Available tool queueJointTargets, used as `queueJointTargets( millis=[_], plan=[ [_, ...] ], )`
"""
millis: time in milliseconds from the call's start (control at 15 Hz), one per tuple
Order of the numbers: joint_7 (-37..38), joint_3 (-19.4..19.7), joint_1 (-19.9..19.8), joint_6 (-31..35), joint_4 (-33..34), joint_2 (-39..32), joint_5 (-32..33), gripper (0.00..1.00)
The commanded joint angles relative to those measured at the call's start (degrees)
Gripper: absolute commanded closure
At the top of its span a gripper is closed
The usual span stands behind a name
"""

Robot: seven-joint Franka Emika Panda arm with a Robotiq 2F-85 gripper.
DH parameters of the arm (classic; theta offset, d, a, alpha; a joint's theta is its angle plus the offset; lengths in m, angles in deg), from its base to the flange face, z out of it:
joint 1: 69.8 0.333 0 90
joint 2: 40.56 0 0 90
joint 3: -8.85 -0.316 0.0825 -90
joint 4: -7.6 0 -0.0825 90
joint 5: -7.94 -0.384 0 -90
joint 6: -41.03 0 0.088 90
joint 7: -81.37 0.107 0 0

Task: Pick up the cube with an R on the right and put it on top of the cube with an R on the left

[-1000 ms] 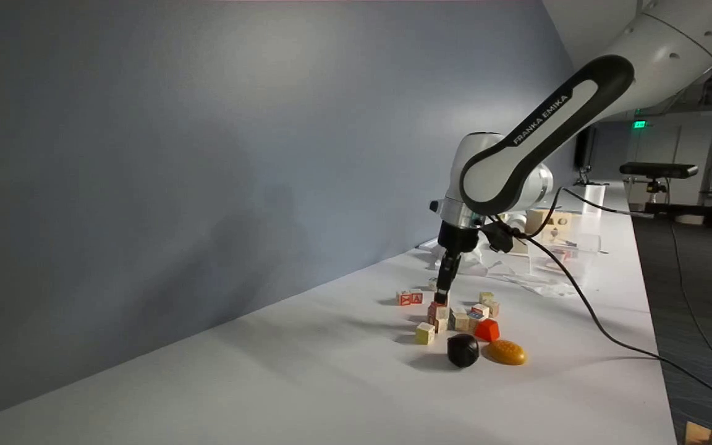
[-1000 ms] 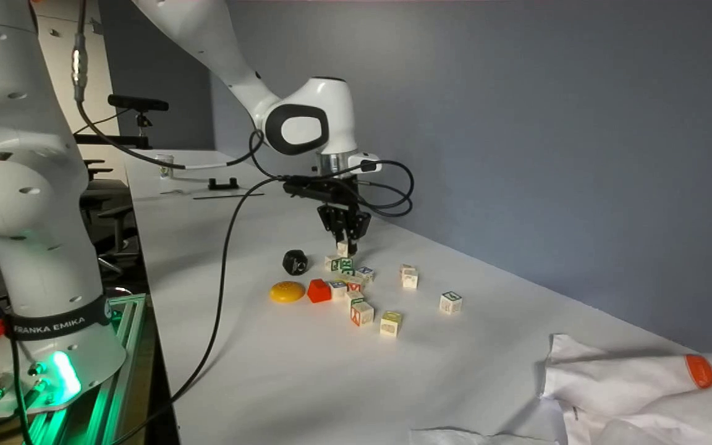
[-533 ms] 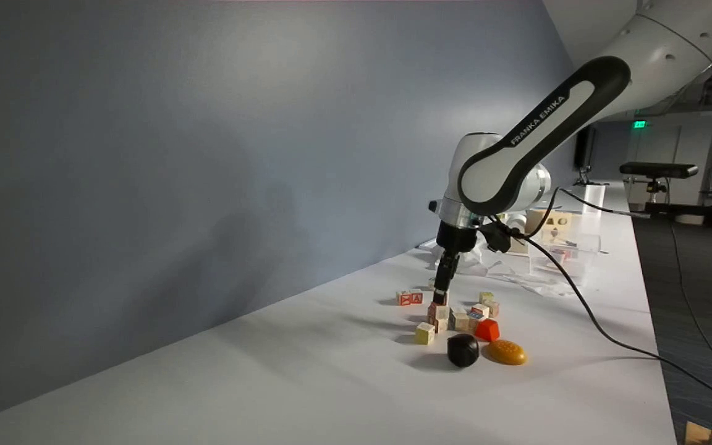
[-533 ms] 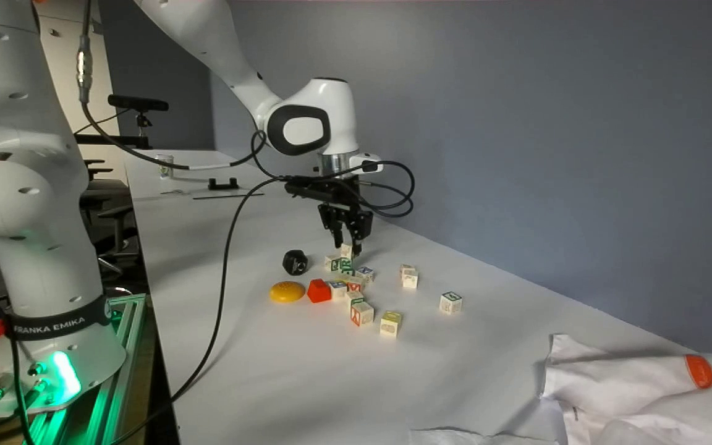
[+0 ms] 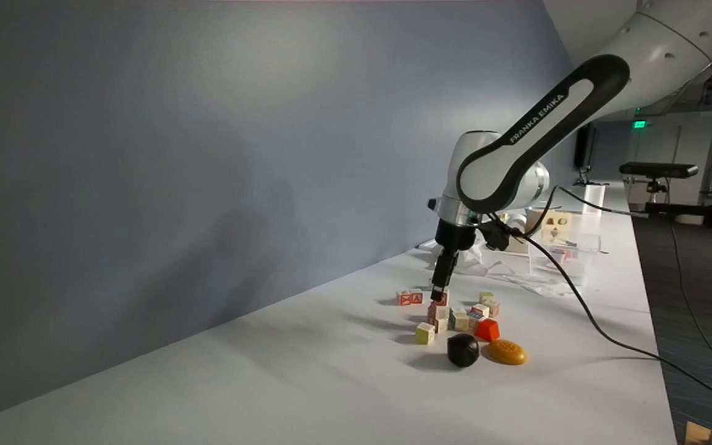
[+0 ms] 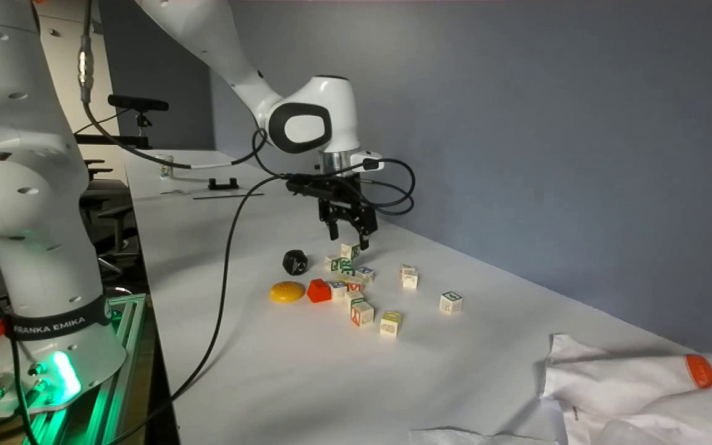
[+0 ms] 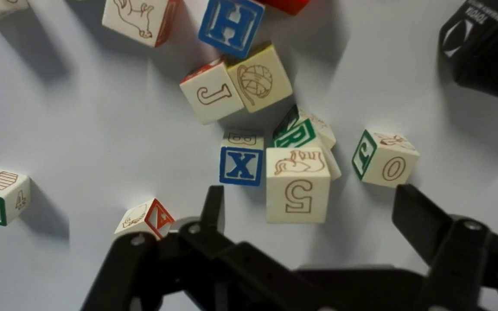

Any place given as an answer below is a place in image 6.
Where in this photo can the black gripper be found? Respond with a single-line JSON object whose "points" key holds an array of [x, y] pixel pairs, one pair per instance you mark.
{"points": [[343, 193]]}

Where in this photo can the wooden cube green print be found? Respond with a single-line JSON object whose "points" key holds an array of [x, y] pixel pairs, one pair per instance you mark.
{"points": [[348, 251], [337, 266]]}

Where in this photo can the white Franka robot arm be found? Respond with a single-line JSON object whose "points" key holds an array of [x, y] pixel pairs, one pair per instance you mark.
{"points": [[34, 249]]}

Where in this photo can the wooden cube with circle print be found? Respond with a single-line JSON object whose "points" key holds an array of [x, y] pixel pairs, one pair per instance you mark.
{"points": [[364, 272]]}

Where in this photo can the wooden cube red white print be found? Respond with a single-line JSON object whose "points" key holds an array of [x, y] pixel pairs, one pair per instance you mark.
{"points": [[356, 289]]}

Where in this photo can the yellow-sided wooden alphabet cube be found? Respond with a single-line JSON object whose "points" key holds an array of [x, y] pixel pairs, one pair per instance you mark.
{"points": [[390, 323]]}

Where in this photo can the black faceted ball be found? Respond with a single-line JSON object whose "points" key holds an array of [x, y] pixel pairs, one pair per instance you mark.
{"points": [[295, 263]]}

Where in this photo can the orange-red wooden block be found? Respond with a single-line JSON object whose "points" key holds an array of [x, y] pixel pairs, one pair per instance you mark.
{"points": [[318, 290]]}

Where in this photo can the yellow toy burger bun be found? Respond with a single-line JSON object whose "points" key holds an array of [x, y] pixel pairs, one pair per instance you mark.
{"points": [[288, 293]]}

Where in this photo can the black office chair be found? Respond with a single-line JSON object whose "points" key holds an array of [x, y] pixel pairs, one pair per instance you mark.
{"points": [[103, 224]]}

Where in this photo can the white cloth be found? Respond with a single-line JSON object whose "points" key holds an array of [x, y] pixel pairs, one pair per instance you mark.
{"points": [[644, 396]]}

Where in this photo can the orange toy on cloth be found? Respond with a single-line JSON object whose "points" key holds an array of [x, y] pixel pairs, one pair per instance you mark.
{"points": [[699, 373]]}

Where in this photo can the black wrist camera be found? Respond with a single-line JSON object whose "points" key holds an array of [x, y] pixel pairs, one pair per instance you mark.
{"points": [[305, 186]]}

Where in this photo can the small black bracket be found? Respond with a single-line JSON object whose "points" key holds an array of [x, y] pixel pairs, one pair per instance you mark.
{"points": [[223, 183]]}

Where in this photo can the black camera on stand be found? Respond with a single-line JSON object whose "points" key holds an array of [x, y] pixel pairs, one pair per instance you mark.
{"points": [[137, 103]]}

